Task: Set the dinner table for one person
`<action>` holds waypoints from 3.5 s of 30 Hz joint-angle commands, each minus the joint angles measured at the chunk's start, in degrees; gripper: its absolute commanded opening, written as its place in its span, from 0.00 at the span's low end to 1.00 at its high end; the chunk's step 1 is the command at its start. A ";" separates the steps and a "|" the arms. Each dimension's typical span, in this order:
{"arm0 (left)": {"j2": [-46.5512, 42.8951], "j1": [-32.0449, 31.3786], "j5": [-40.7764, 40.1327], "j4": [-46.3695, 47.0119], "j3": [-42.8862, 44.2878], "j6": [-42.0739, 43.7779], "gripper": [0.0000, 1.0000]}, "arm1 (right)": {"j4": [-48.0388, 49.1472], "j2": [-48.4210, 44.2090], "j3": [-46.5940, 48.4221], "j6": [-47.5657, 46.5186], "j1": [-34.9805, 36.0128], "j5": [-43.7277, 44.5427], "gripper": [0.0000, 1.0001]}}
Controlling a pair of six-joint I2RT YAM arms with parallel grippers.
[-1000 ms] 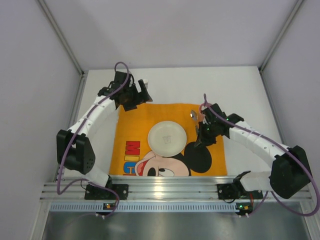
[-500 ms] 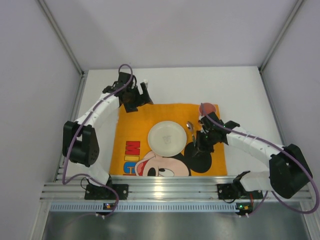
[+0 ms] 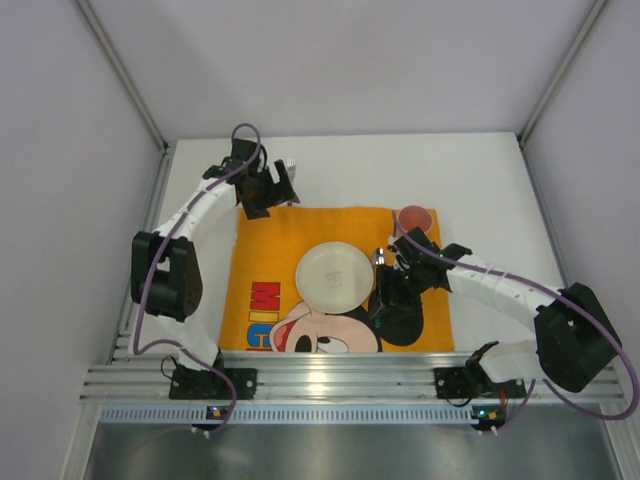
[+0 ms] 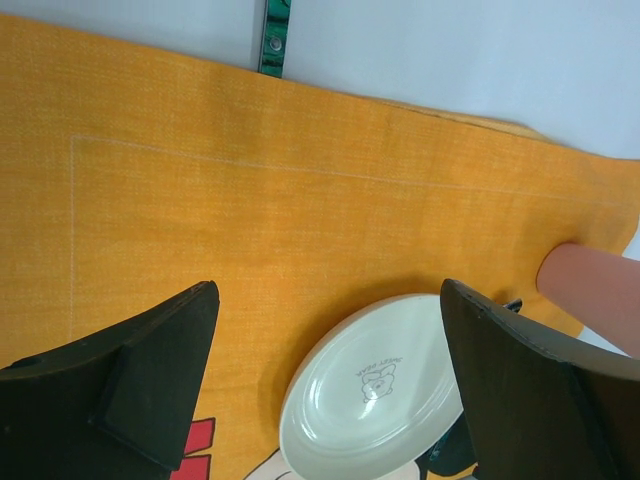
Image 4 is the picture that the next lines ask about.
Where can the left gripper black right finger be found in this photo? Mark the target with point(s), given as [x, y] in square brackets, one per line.
[538, 403]

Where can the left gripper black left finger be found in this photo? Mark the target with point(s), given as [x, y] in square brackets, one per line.
[116, 404]

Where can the pink plastic cup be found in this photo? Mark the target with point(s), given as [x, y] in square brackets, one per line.
[597, 288]

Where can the cream round plate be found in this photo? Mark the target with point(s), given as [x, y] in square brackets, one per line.
[376, 392]

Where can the orange cartoon mouse placemat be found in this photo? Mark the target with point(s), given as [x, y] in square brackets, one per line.
[129, 174]

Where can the fork with green handle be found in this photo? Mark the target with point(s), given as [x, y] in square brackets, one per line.
[274, 37]

